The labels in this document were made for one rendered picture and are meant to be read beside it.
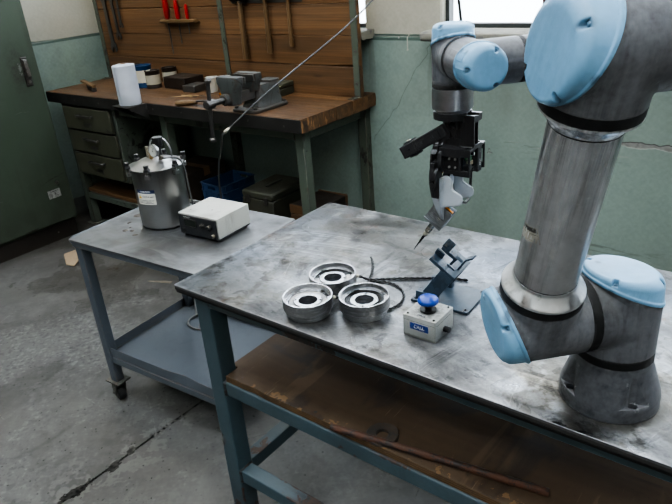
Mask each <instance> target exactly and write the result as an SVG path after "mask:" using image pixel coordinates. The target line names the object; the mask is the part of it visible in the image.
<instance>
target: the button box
mask: <svg viewBox="0 0 672 504"><path fill-rule="evenodd" d="M403 327H404V334H407V335H410V336H413V337H416V338H419V339H422V340H425V341H428V342H431V343H434V344H436V343H437V342H438V341H439V340H440V339H441V338H442V337H443V336H444V335H445V334H446V333H450V331H451V328H452V327H453V307H451V306H448V305H444V304H441V303H438V304H437V305H436V306H433V307H431V310H426V309H425V307H423V306H421V305H419V304H418V302H416V303H415V304H414V305H413V306H412V307H410V308H409V309H408V310H407V311H406V312H405V313H403Z"/></svg>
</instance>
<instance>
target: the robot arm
mask: <svg viewBox="0 0 672 504"><path fill-rule="evenodd" d="M430 47H431V62H432V109H433V119H434V120H437V121H442V122H443V123H442V124H441V125H439V126H437V127H436V128H434V129H432V130H430V131H429V132H427V133H425V134H423V135H421V136H420V137H418V138H416V137H414V138H412V139H408V140H407V142H405V143H403V146H402V147H400V148H399V150H400V151H401V153H402V155H403V157H404V159H406V158H409V157H410V158H412V157H414V156H418V155H419V154H420V153H421V152H423V149H425V148H426V147H428V146H430V145H432V144H433V148H432V150H431V153H430V170H429V187H430V193H431V197H432V200H433V203H434V206H435V208H436V210H437V213H438V215H439V217H440V219H442V220H444V212H445V209H444V208H445V207H454V206H460V205H461V204H462V202H463V198H466V197H471V196H472V195H473V194H474V189H473V187H471V186H470V185H468V184H466V183H465V182H464V180H463V177H465V178H470V172H471V173H472V172H473V171H475V172H478V171H480V170H481V167H485V141H482V140H478V127H479V121H480V120H481V119H482V112H481V111H472V108H473V99H474V91H480V92H485V91H490V90H493V89H494V88H496V87H497V86H498V85H501V84H510V83H518V82H526V83H527V87H528V89H529V91H530V93H531V95H532V96H533V98H534V99H535V100H536V101H537V107H538V109H539V111H540V112H541V113H542V115H543V116H544V117H545V118H546V119H547V121H546V126H545V131H544V135H543V140H542V144H541V149H540V153H539V158H538V162H537V167H536V172H535V176H534V181H533V185H532V190H531V194H530V199H529V203H528V208H527V213H526V217H525V222H524V226H523V231H522V235H521V240H520V244H519V249H518V254H517V258H516V260H514V261H512V262H511V263H509V264H508V265H507V266H506V267H505V269H504V270H503V272H502V275H501V280H500V285H499V286H497V287H494V286H490V288H486V289H484V290H483V291H482V293H481V297H480V307H481V314H482V319H483V324H484V327H485V331H486V334H487V337H488V339H489V342H490V344H491V346H492V348H493V350H494V352H495V353H496V355H497V356H498V357H499V358H500V359H501V360H502V361H503V362H505V363H507V364H518V363H527V364H529V363H531V362H532V361H538V360H544V359H549V358H555V357H561V356H567V355H569V357H568V359H567V361H566V362H565V364H564V366H563V368H562V370H561V372H560V377H559V393H560V395H561V397H562V399H563V400H564V401H565V403H566V404H567V405H568V406H570V407H571V408H572V409H573V410H575V411H576V412H578V413H580V414H581V415H583V416H585V417H588V418H590V419H593V420H596V421H599V422H604V423H609V424H618V425H628V424H636V423H640V422H643V421H646V420H648V419H650V418H651V417H653V416H654V415H655V414H656V413H657V411H658V410H659V407H660V401H661V394H662V393H661V386H660V382H659V378H658V373H657V369H656V365H655V354H656V349H657V343H658V337H659V331H660V325H661V319H662V313H663V307H665V305H666V301H665V292H666V282H665V280H664V278H663V276H662V275H661V274H660V273H659V272H658V271H657V270H656V269H654V268H653V267H651V266H649V265H647V264H645V263H643V262H640V261H637V260H634V259H631V258H627V257H622V256H616V255H595V256H591V257H588V258H587V259H586V260H585V258H586V255H587V252H588V249H589V246H590V243H591V239H592V236H593V233H594V230H595V227H596V224H597V220H598V217H599V214H600V211H601V208H602V205H603V201H604V198H605V195H606V192H607V189H608V186H609V182H610V179H611V176H612V173H613V170H614V167H615V163H616V160H617V157H618V154H619V151H620V147H621V144H622V141H623V138H624V135H625V133H626V132H629V131H631V130H634V129H635V128H637V127H639V126H640V125H641V124H642V123H643V122H644V120H645V118H646V115H647V112H648V109H649V106H650V103H651V100H652V97H653V95H654V94H655V93H658V92H666V91H672V0H546V1H545V2H544V3H543V5H542V6H541V7H540V9H539V10H538V12H537V14H536V16H535V18H534V20H533V22H532V24H531V27H530V30H529V33H528V34H526V35H517V36H506V37H496V38H487V39H476V35H475V26H474V24H473V23H472V22H471V21H446V22H440V23H437V24H435V25H434V26H433V28H432V41H431V44H430ZM482 148H483V157H482ZM481 157H482V161H481ZM443 172H444V173H443ZM442 173H443V176H442Z"/></svg>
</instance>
